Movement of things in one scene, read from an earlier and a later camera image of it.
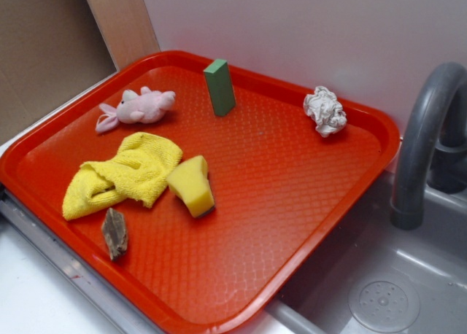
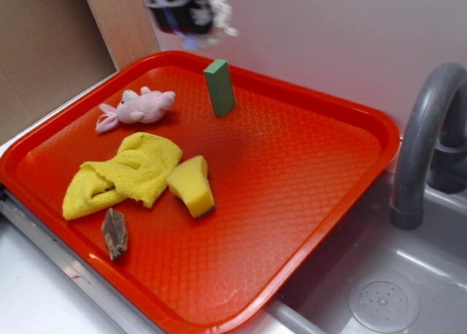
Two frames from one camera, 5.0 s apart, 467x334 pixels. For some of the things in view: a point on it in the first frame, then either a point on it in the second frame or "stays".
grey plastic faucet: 434,154 stays
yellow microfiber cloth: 137,172 stays
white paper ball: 325,111 → 221,13
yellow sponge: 189,181 stays
